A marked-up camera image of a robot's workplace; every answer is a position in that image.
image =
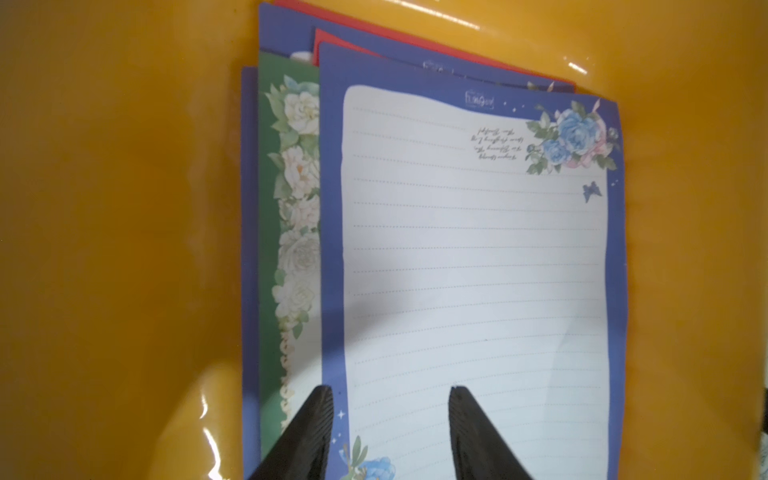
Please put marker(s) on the blue stationery paper lower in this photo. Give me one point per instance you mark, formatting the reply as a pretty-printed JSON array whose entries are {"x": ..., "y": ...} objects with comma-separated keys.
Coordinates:
[{"x": 251, "y": 436}]

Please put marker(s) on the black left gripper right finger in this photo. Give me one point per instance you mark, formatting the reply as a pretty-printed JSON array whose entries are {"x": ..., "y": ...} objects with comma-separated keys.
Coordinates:
[{"x": 479, "y": 452}]

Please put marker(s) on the blue floral stationery paper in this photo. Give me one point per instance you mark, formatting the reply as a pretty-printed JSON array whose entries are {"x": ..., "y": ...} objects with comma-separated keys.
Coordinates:
[{"x": 472, "y": 235}]

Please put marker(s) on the yellow plastic storage box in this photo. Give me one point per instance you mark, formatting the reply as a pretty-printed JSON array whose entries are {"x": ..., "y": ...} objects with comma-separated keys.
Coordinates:
[{"x": 120, "y": 221}]

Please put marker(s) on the green floral stationery paper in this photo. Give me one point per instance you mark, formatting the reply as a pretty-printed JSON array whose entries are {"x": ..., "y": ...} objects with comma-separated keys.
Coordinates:
[{"x": 288, "y": 240}]

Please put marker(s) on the red tulip stationery paper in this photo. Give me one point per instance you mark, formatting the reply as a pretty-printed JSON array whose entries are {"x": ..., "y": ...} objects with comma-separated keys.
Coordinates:
[{"x": 322, "y": 37}]

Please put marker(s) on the blue stationery paper bottom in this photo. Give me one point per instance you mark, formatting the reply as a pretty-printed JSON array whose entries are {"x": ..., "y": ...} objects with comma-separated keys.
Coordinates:
[{"x": 360, "y": 39}]

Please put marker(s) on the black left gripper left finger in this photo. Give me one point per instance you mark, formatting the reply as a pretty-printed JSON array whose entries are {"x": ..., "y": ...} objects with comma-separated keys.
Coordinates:
[{"x": 301, "y": 452}]

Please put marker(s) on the red stationery paper bottom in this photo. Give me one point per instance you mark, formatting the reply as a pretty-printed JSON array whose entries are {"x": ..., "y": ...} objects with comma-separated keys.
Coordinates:
[{"x": 360, "y": 21}]

